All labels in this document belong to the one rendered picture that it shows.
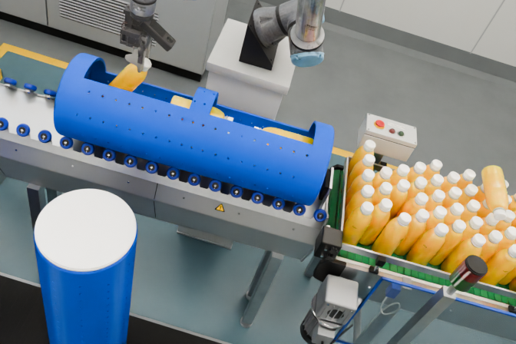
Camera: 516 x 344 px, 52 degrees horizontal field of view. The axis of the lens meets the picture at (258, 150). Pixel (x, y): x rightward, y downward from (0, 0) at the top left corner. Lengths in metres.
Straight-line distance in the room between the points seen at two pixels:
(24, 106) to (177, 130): 0.66
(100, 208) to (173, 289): 1.12
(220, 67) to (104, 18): 1.74
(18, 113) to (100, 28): 1.70
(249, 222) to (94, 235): 0.57
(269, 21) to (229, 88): 0.30
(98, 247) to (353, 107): 2.66
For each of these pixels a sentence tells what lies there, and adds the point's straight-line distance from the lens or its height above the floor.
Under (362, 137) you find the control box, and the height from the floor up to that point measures 1.06.
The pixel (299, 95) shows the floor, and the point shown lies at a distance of 3.80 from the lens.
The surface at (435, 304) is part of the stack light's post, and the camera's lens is 1.73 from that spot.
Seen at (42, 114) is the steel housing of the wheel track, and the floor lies 0.93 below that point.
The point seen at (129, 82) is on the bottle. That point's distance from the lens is 1.78.
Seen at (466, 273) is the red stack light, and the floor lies 1.24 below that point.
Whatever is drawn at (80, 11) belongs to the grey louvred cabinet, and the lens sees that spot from 3.67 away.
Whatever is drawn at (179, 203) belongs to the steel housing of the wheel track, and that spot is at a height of 0.85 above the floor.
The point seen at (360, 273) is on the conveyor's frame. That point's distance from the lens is 1.88.
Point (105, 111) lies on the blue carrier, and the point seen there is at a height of 1.18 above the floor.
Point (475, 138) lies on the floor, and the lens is 4.20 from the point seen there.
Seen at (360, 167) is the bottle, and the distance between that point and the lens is 1.90.
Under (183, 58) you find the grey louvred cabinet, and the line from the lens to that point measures 3.56.
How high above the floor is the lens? 2.36
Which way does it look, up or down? 46 degrees down
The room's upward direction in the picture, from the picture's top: 18 degrees clockwise
